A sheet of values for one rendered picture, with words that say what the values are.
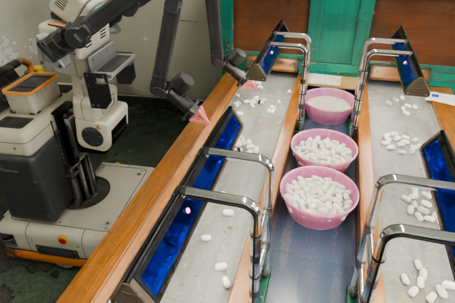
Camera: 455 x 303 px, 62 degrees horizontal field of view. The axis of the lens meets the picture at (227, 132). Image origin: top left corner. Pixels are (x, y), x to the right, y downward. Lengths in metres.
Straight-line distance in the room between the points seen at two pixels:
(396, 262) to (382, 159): 0.51
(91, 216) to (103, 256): 0.89
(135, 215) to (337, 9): 1.46
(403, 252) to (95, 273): 0.87
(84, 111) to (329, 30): 1.31
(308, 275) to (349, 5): 1.41
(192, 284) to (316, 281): 0.36
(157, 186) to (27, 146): 0.67
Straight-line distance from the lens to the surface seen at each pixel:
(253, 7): 2.18
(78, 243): 2.00
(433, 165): 1.02
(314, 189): 1.39
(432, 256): 1.28
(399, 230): 0.75
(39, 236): 2.11
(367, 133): 1.71
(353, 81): 2.17
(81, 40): 1.42
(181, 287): 1.09
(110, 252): 1.18
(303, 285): 1.18
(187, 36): 3.19
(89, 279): 1.14
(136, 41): 3.36
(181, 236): 0.76
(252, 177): 1.41
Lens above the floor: 1.61
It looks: 31 degrees down
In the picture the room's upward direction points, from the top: 1 degrees counter-clockwise
